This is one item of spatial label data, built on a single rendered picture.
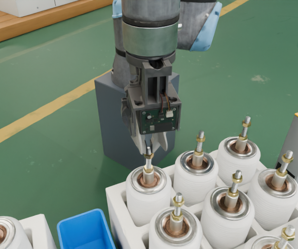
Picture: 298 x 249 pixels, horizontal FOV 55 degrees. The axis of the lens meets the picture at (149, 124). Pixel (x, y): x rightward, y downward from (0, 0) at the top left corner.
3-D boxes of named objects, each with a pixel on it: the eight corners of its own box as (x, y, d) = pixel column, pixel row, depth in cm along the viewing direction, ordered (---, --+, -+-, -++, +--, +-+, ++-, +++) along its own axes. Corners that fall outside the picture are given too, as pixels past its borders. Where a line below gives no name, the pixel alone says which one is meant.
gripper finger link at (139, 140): (134, 173, 50) (134, 132, 45) (129, 150, 55) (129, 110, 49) (151, 170, 51) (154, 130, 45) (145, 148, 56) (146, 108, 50)
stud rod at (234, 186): (234, 201, 54) (242, 173, 49) (228, 200, 54) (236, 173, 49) (233, 196, 55) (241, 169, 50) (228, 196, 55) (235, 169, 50)
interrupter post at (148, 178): (140, 182, 60) (140, 171, 58) (146, 174, 61) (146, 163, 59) (150, 186, 59) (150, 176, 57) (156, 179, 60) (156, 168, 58)
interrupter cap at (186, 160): (190, 181, 60) (191, 179, 59) (173, 157, 65) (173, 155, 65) (221, 170, 62) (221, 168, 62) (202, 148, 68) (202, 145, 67)
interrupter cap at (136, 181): (123, 185, 59) (123, 182, 59) (143, 162, 64) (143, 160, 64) (154, 201, 56) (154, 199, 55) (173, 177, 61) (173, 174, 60)
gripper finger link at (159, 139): (156, 170, 51) (155, 130, 45) (150, 147, 56) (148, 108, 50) (173, 167, 52) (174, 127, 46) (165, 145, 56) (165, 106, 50)
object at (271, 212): (279, 224, 72) (303, 175, 61) (274, 258, 65) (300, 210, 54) (240, 210, 75) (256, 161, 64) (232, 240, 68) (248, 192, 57)
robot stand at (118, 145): (103, 154, 101) (93, 79, 83) (135, 129, 113) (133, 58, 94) (143, 178, 93) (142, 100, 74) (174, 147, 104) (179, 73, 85)
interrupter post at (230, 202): (236, 210, 54) (240, 199, 52) (223, 208, 54) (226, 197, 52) (235, 199, 56) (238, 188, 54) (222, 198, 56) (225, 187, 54)
